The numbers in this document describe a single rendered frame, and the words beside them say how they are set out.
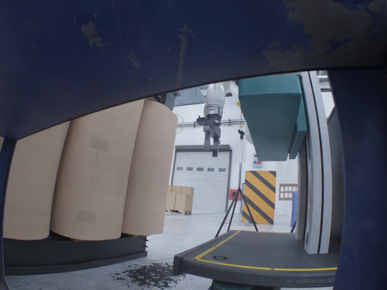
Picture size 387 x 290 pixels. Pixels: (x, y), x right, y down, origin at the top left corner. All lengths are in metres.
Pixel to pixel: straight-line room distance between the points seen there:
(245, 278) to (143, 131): 1.05
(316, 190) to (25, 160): 0.89
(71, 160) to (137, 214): 0.52
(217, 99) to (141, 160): 0.58
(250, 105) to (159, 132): 0.86
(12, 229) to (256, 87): 0.85
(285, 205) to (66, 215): 13.41
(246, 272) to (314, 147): 0.39
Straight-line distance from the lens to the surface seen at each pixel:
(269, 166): 5.61
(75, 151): 0.90
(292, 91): 0.48
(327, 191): 0.58
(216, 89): 1.05
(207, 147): 0.88
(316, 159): 0.59
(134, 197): 1.18
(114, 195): 0.97
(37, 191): 0.75
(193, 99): 1.78
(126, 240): 1.31
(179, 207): 7.00
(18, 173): 0.72
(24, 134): 0.40
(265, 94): 0.47
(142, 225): 1.20
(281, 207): 13.76
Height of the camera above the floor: 0.45
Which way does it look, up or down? 17 degrees up
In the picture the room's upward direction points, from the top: 7 degrees clockwise
